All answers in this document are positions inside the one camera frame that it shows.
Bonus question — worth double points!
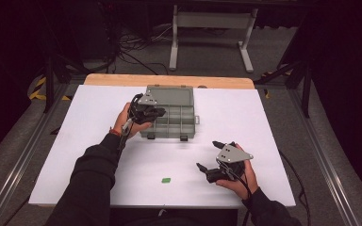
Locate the black stand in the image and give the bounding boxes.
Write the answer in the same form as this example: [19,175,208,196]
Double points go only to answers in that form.
[254,59,313,119]
[41,55,86,115]

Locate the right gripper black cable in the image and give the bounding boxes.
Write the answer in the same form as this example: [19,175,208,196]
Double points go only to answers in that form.
[218,158,254,226]

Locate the white metal stand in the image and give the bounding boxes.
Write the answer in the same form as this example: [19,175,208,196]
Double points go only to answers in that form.
[169,4,259,73]

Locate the red wristband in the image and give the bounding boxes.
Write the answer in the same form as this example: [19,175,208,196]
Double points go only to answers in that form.
[108,126,123,137]

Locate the grey cable plug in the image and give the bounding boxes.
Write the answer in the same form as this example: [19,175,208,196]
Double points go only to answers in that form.
[121,118,133,137]

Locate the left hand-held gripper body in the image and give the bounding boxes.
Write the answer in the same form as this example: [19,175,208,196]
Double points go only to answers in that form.
[127,92,158,125]

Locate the person's dark clothing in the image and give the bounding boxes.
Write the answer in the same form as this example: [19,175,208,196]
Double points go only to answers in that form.
[109,207,239,226]

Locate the white table mat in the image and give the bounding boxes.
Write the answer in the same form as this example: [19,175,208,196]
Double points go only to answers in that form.
[28,84,297,210]

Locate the bundle of floor cables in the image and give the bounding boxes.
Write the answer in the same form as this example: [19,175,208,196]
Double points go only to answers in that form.
[105,23,174,76]

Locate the grey transparent compartment box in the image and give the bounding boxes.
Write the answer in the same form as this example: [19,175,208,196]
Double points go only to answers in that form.
[139,84,202,142]

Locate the person's right hand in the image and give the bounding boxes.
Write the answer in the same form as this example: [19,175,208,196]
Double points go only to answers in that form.
[216,159,260,201]

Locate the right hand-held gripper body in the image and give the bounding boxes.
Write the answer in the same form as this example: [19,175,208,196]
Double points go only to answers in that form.
[206,144,255,184]

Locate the person's left hand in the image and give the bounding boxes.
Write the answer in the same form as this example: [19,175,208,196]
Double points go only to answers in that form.
[112,103,154,139]

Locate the wooden table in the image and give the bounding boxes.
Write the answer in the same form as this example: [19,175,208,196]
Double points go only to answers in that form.
[84,73,255,90]

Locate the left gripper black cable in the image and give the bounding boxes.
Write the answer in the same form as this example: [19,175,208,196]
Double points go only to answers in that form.
[118,93,144,152]

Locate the aluminium rail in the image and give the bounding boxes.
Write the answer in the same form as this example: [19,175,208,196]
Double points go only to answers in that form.
[287,89,361,226]
[0,84,74,226]

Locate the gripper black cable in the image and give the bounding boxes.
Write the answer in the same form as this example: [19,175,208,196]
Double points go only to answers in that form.
[218,158,254,226]
[118,93,144,152]

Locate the black floor cable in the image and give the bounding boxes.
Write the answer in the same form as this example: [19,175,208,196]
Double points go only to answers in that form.
[277,150,311,226]

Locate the yellow black floor tape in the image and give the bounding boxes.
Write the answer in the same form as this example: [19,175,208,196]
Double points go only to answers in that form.
[27,75,74,103]

